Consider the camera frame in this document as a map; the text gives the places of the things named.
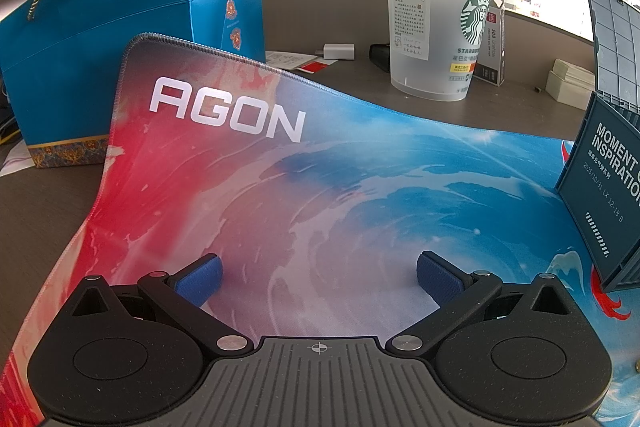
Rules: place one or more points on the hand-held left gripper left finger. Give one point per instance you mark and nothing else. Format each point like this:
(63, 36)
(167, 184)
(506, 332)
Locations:
(200, 279)

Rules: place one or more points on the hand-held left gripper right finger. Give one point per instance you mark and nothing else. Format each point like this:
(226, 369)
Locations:
(440, 277)

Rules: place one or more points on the blue ribbed storage box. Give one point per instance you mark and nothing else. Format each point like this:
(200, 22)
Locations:
(615, 187)

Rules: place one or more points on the red and blue printed mouse mat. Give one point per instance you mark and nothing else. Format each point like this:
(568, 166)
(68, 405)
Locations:
(300, 187)

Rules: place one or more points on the small black box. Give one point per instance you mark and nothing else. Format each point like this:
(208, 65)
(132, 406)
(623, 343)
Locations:
(380, 57)

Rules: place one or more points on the small white and black carton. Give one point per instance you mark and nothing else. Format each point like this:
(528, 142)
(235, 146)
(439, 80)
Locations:
(492, 52)

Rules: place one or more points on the white cardboard boxes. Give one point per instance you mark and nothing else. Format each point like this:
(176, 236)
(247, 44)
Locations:
(570, 82)

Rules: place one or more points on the white paper sheet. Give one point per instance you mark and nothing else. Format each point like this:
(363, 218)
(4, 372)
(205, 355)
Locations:
(287, 58)

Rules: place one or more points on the red card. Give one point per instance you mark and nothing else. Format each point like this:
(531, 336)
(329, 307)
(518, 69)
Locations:
(312, 66)

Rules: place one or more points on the white power adapter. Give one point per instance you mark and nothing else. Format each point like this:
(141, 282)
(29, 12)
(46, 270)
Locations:
(339, 51)

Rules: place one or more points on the translucent plastic cup with lid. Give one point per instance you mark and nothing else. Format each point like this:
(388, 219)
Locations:
(430, 12)

